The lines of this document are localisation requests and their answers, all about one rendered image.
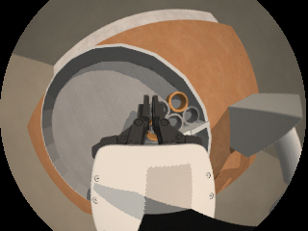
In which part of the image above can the bronze bushing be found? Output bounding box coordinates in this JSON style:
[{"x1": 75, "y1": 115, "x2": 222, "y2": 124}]
[
  {"x1": 146, "y1": 119, "x2": 157, "y2": 141},
  {"x1": 166, "y1": 91, "x2": 188, "y2": 112}
]

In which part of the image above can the grey metal bushing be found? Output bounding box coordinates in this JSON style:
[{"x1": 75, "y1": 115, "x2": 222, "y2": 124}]
[
  {"x1": 178, "y1": 106, "x2": 199, "y2": 125},
  {"x1": 149, "y1": 99, "x2": 170, "y2": 118},
  {"x1": 167, "y1": 112, "x2": 184, "y2": 131}
]

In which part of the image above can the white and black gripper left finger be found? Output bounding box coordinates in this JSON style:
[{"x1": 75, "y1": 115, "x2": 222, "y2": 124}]
[{"x1": 100, "y1": 95, "x2": 149, "y2": 147}]

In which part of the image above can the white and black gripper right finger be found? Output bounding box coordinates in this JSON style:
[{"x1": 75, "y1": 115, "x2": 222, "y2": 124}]
[{"x1": 152, "y1": 95, "x2": 202, "y2": 145}]

